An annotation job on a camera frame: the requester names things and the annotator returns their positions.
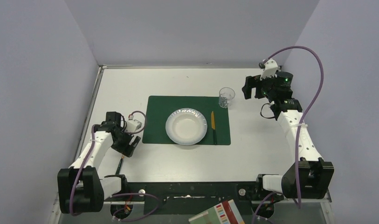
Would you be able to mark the gold fork black handle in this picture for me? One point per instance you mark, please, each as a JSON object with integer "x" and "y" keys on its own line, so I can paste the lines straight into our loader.
{"x": 119, "y": 165}

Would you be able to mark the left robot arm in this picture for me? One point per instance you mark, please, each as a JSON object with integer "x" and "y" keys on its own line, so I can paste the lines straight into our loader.
{"x": 80, "y": 188}

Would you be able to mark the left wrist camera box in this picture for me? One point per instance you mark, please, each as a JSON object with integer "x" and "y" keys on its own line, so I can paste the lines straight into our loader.
{"x": 133, "y": 126}

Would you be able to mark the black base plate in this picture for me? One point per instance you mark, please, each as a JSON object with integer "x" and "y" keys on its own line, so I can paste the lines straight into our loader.
{"x": 187, "y": 198}

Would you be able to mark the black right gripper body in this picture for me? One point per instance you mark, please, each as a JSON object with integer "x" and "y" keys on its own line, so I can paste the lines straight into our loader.
{"x": 257, "y": 85}

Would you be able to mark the aluminium frame rail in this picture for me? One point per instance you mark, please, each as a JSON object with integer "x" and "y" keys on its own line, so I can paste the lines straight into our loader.
{"x": 216, "y": 190}

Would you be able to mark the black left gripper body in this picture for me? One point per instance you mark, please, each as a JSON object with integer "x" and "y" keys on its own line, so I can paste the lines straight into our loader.
{"x": 126, "y": 143}

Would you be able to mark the colourful booklet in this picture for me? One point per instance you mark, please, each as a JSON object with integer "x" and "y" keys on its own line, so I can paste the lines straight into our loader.
{"x": 225, "y": 212}

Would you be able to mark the gold knife black handle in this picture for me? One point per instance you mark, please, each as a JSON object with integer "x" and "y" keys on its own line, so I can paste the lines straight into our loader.
{"x": 213, "y": 128}

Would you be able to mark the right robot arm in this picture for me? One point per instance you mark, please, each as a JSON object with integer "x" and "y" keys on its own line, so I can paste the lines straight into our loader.
{"x": 310, "y": 175}

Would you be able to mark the white plate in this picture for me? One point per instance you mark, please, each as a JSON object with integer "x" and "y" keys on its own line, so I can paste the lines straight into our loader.
{"x": 186, "y": 126}

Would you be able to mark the clear plastic cup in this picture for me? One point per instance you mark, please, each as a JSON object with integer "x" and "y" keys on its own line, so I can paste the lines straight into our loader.
{"x": 226, "y": 95}

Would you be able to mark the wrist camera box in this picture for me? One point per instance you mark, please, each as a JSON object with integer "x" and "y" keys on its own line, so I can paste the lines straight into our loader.
{"x": 269, "y": 67}
{"x": 133, "y": 126}

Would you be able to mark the green placemat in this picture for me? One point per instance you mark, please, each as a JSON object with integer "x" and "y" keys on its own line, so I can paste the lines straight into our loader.
{"x": 159, "y": 108}

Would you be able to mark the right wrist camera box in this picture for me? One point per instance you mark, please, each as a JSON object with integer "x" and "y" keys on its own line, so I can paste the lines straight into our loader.
{"x": 269, "y": 67}

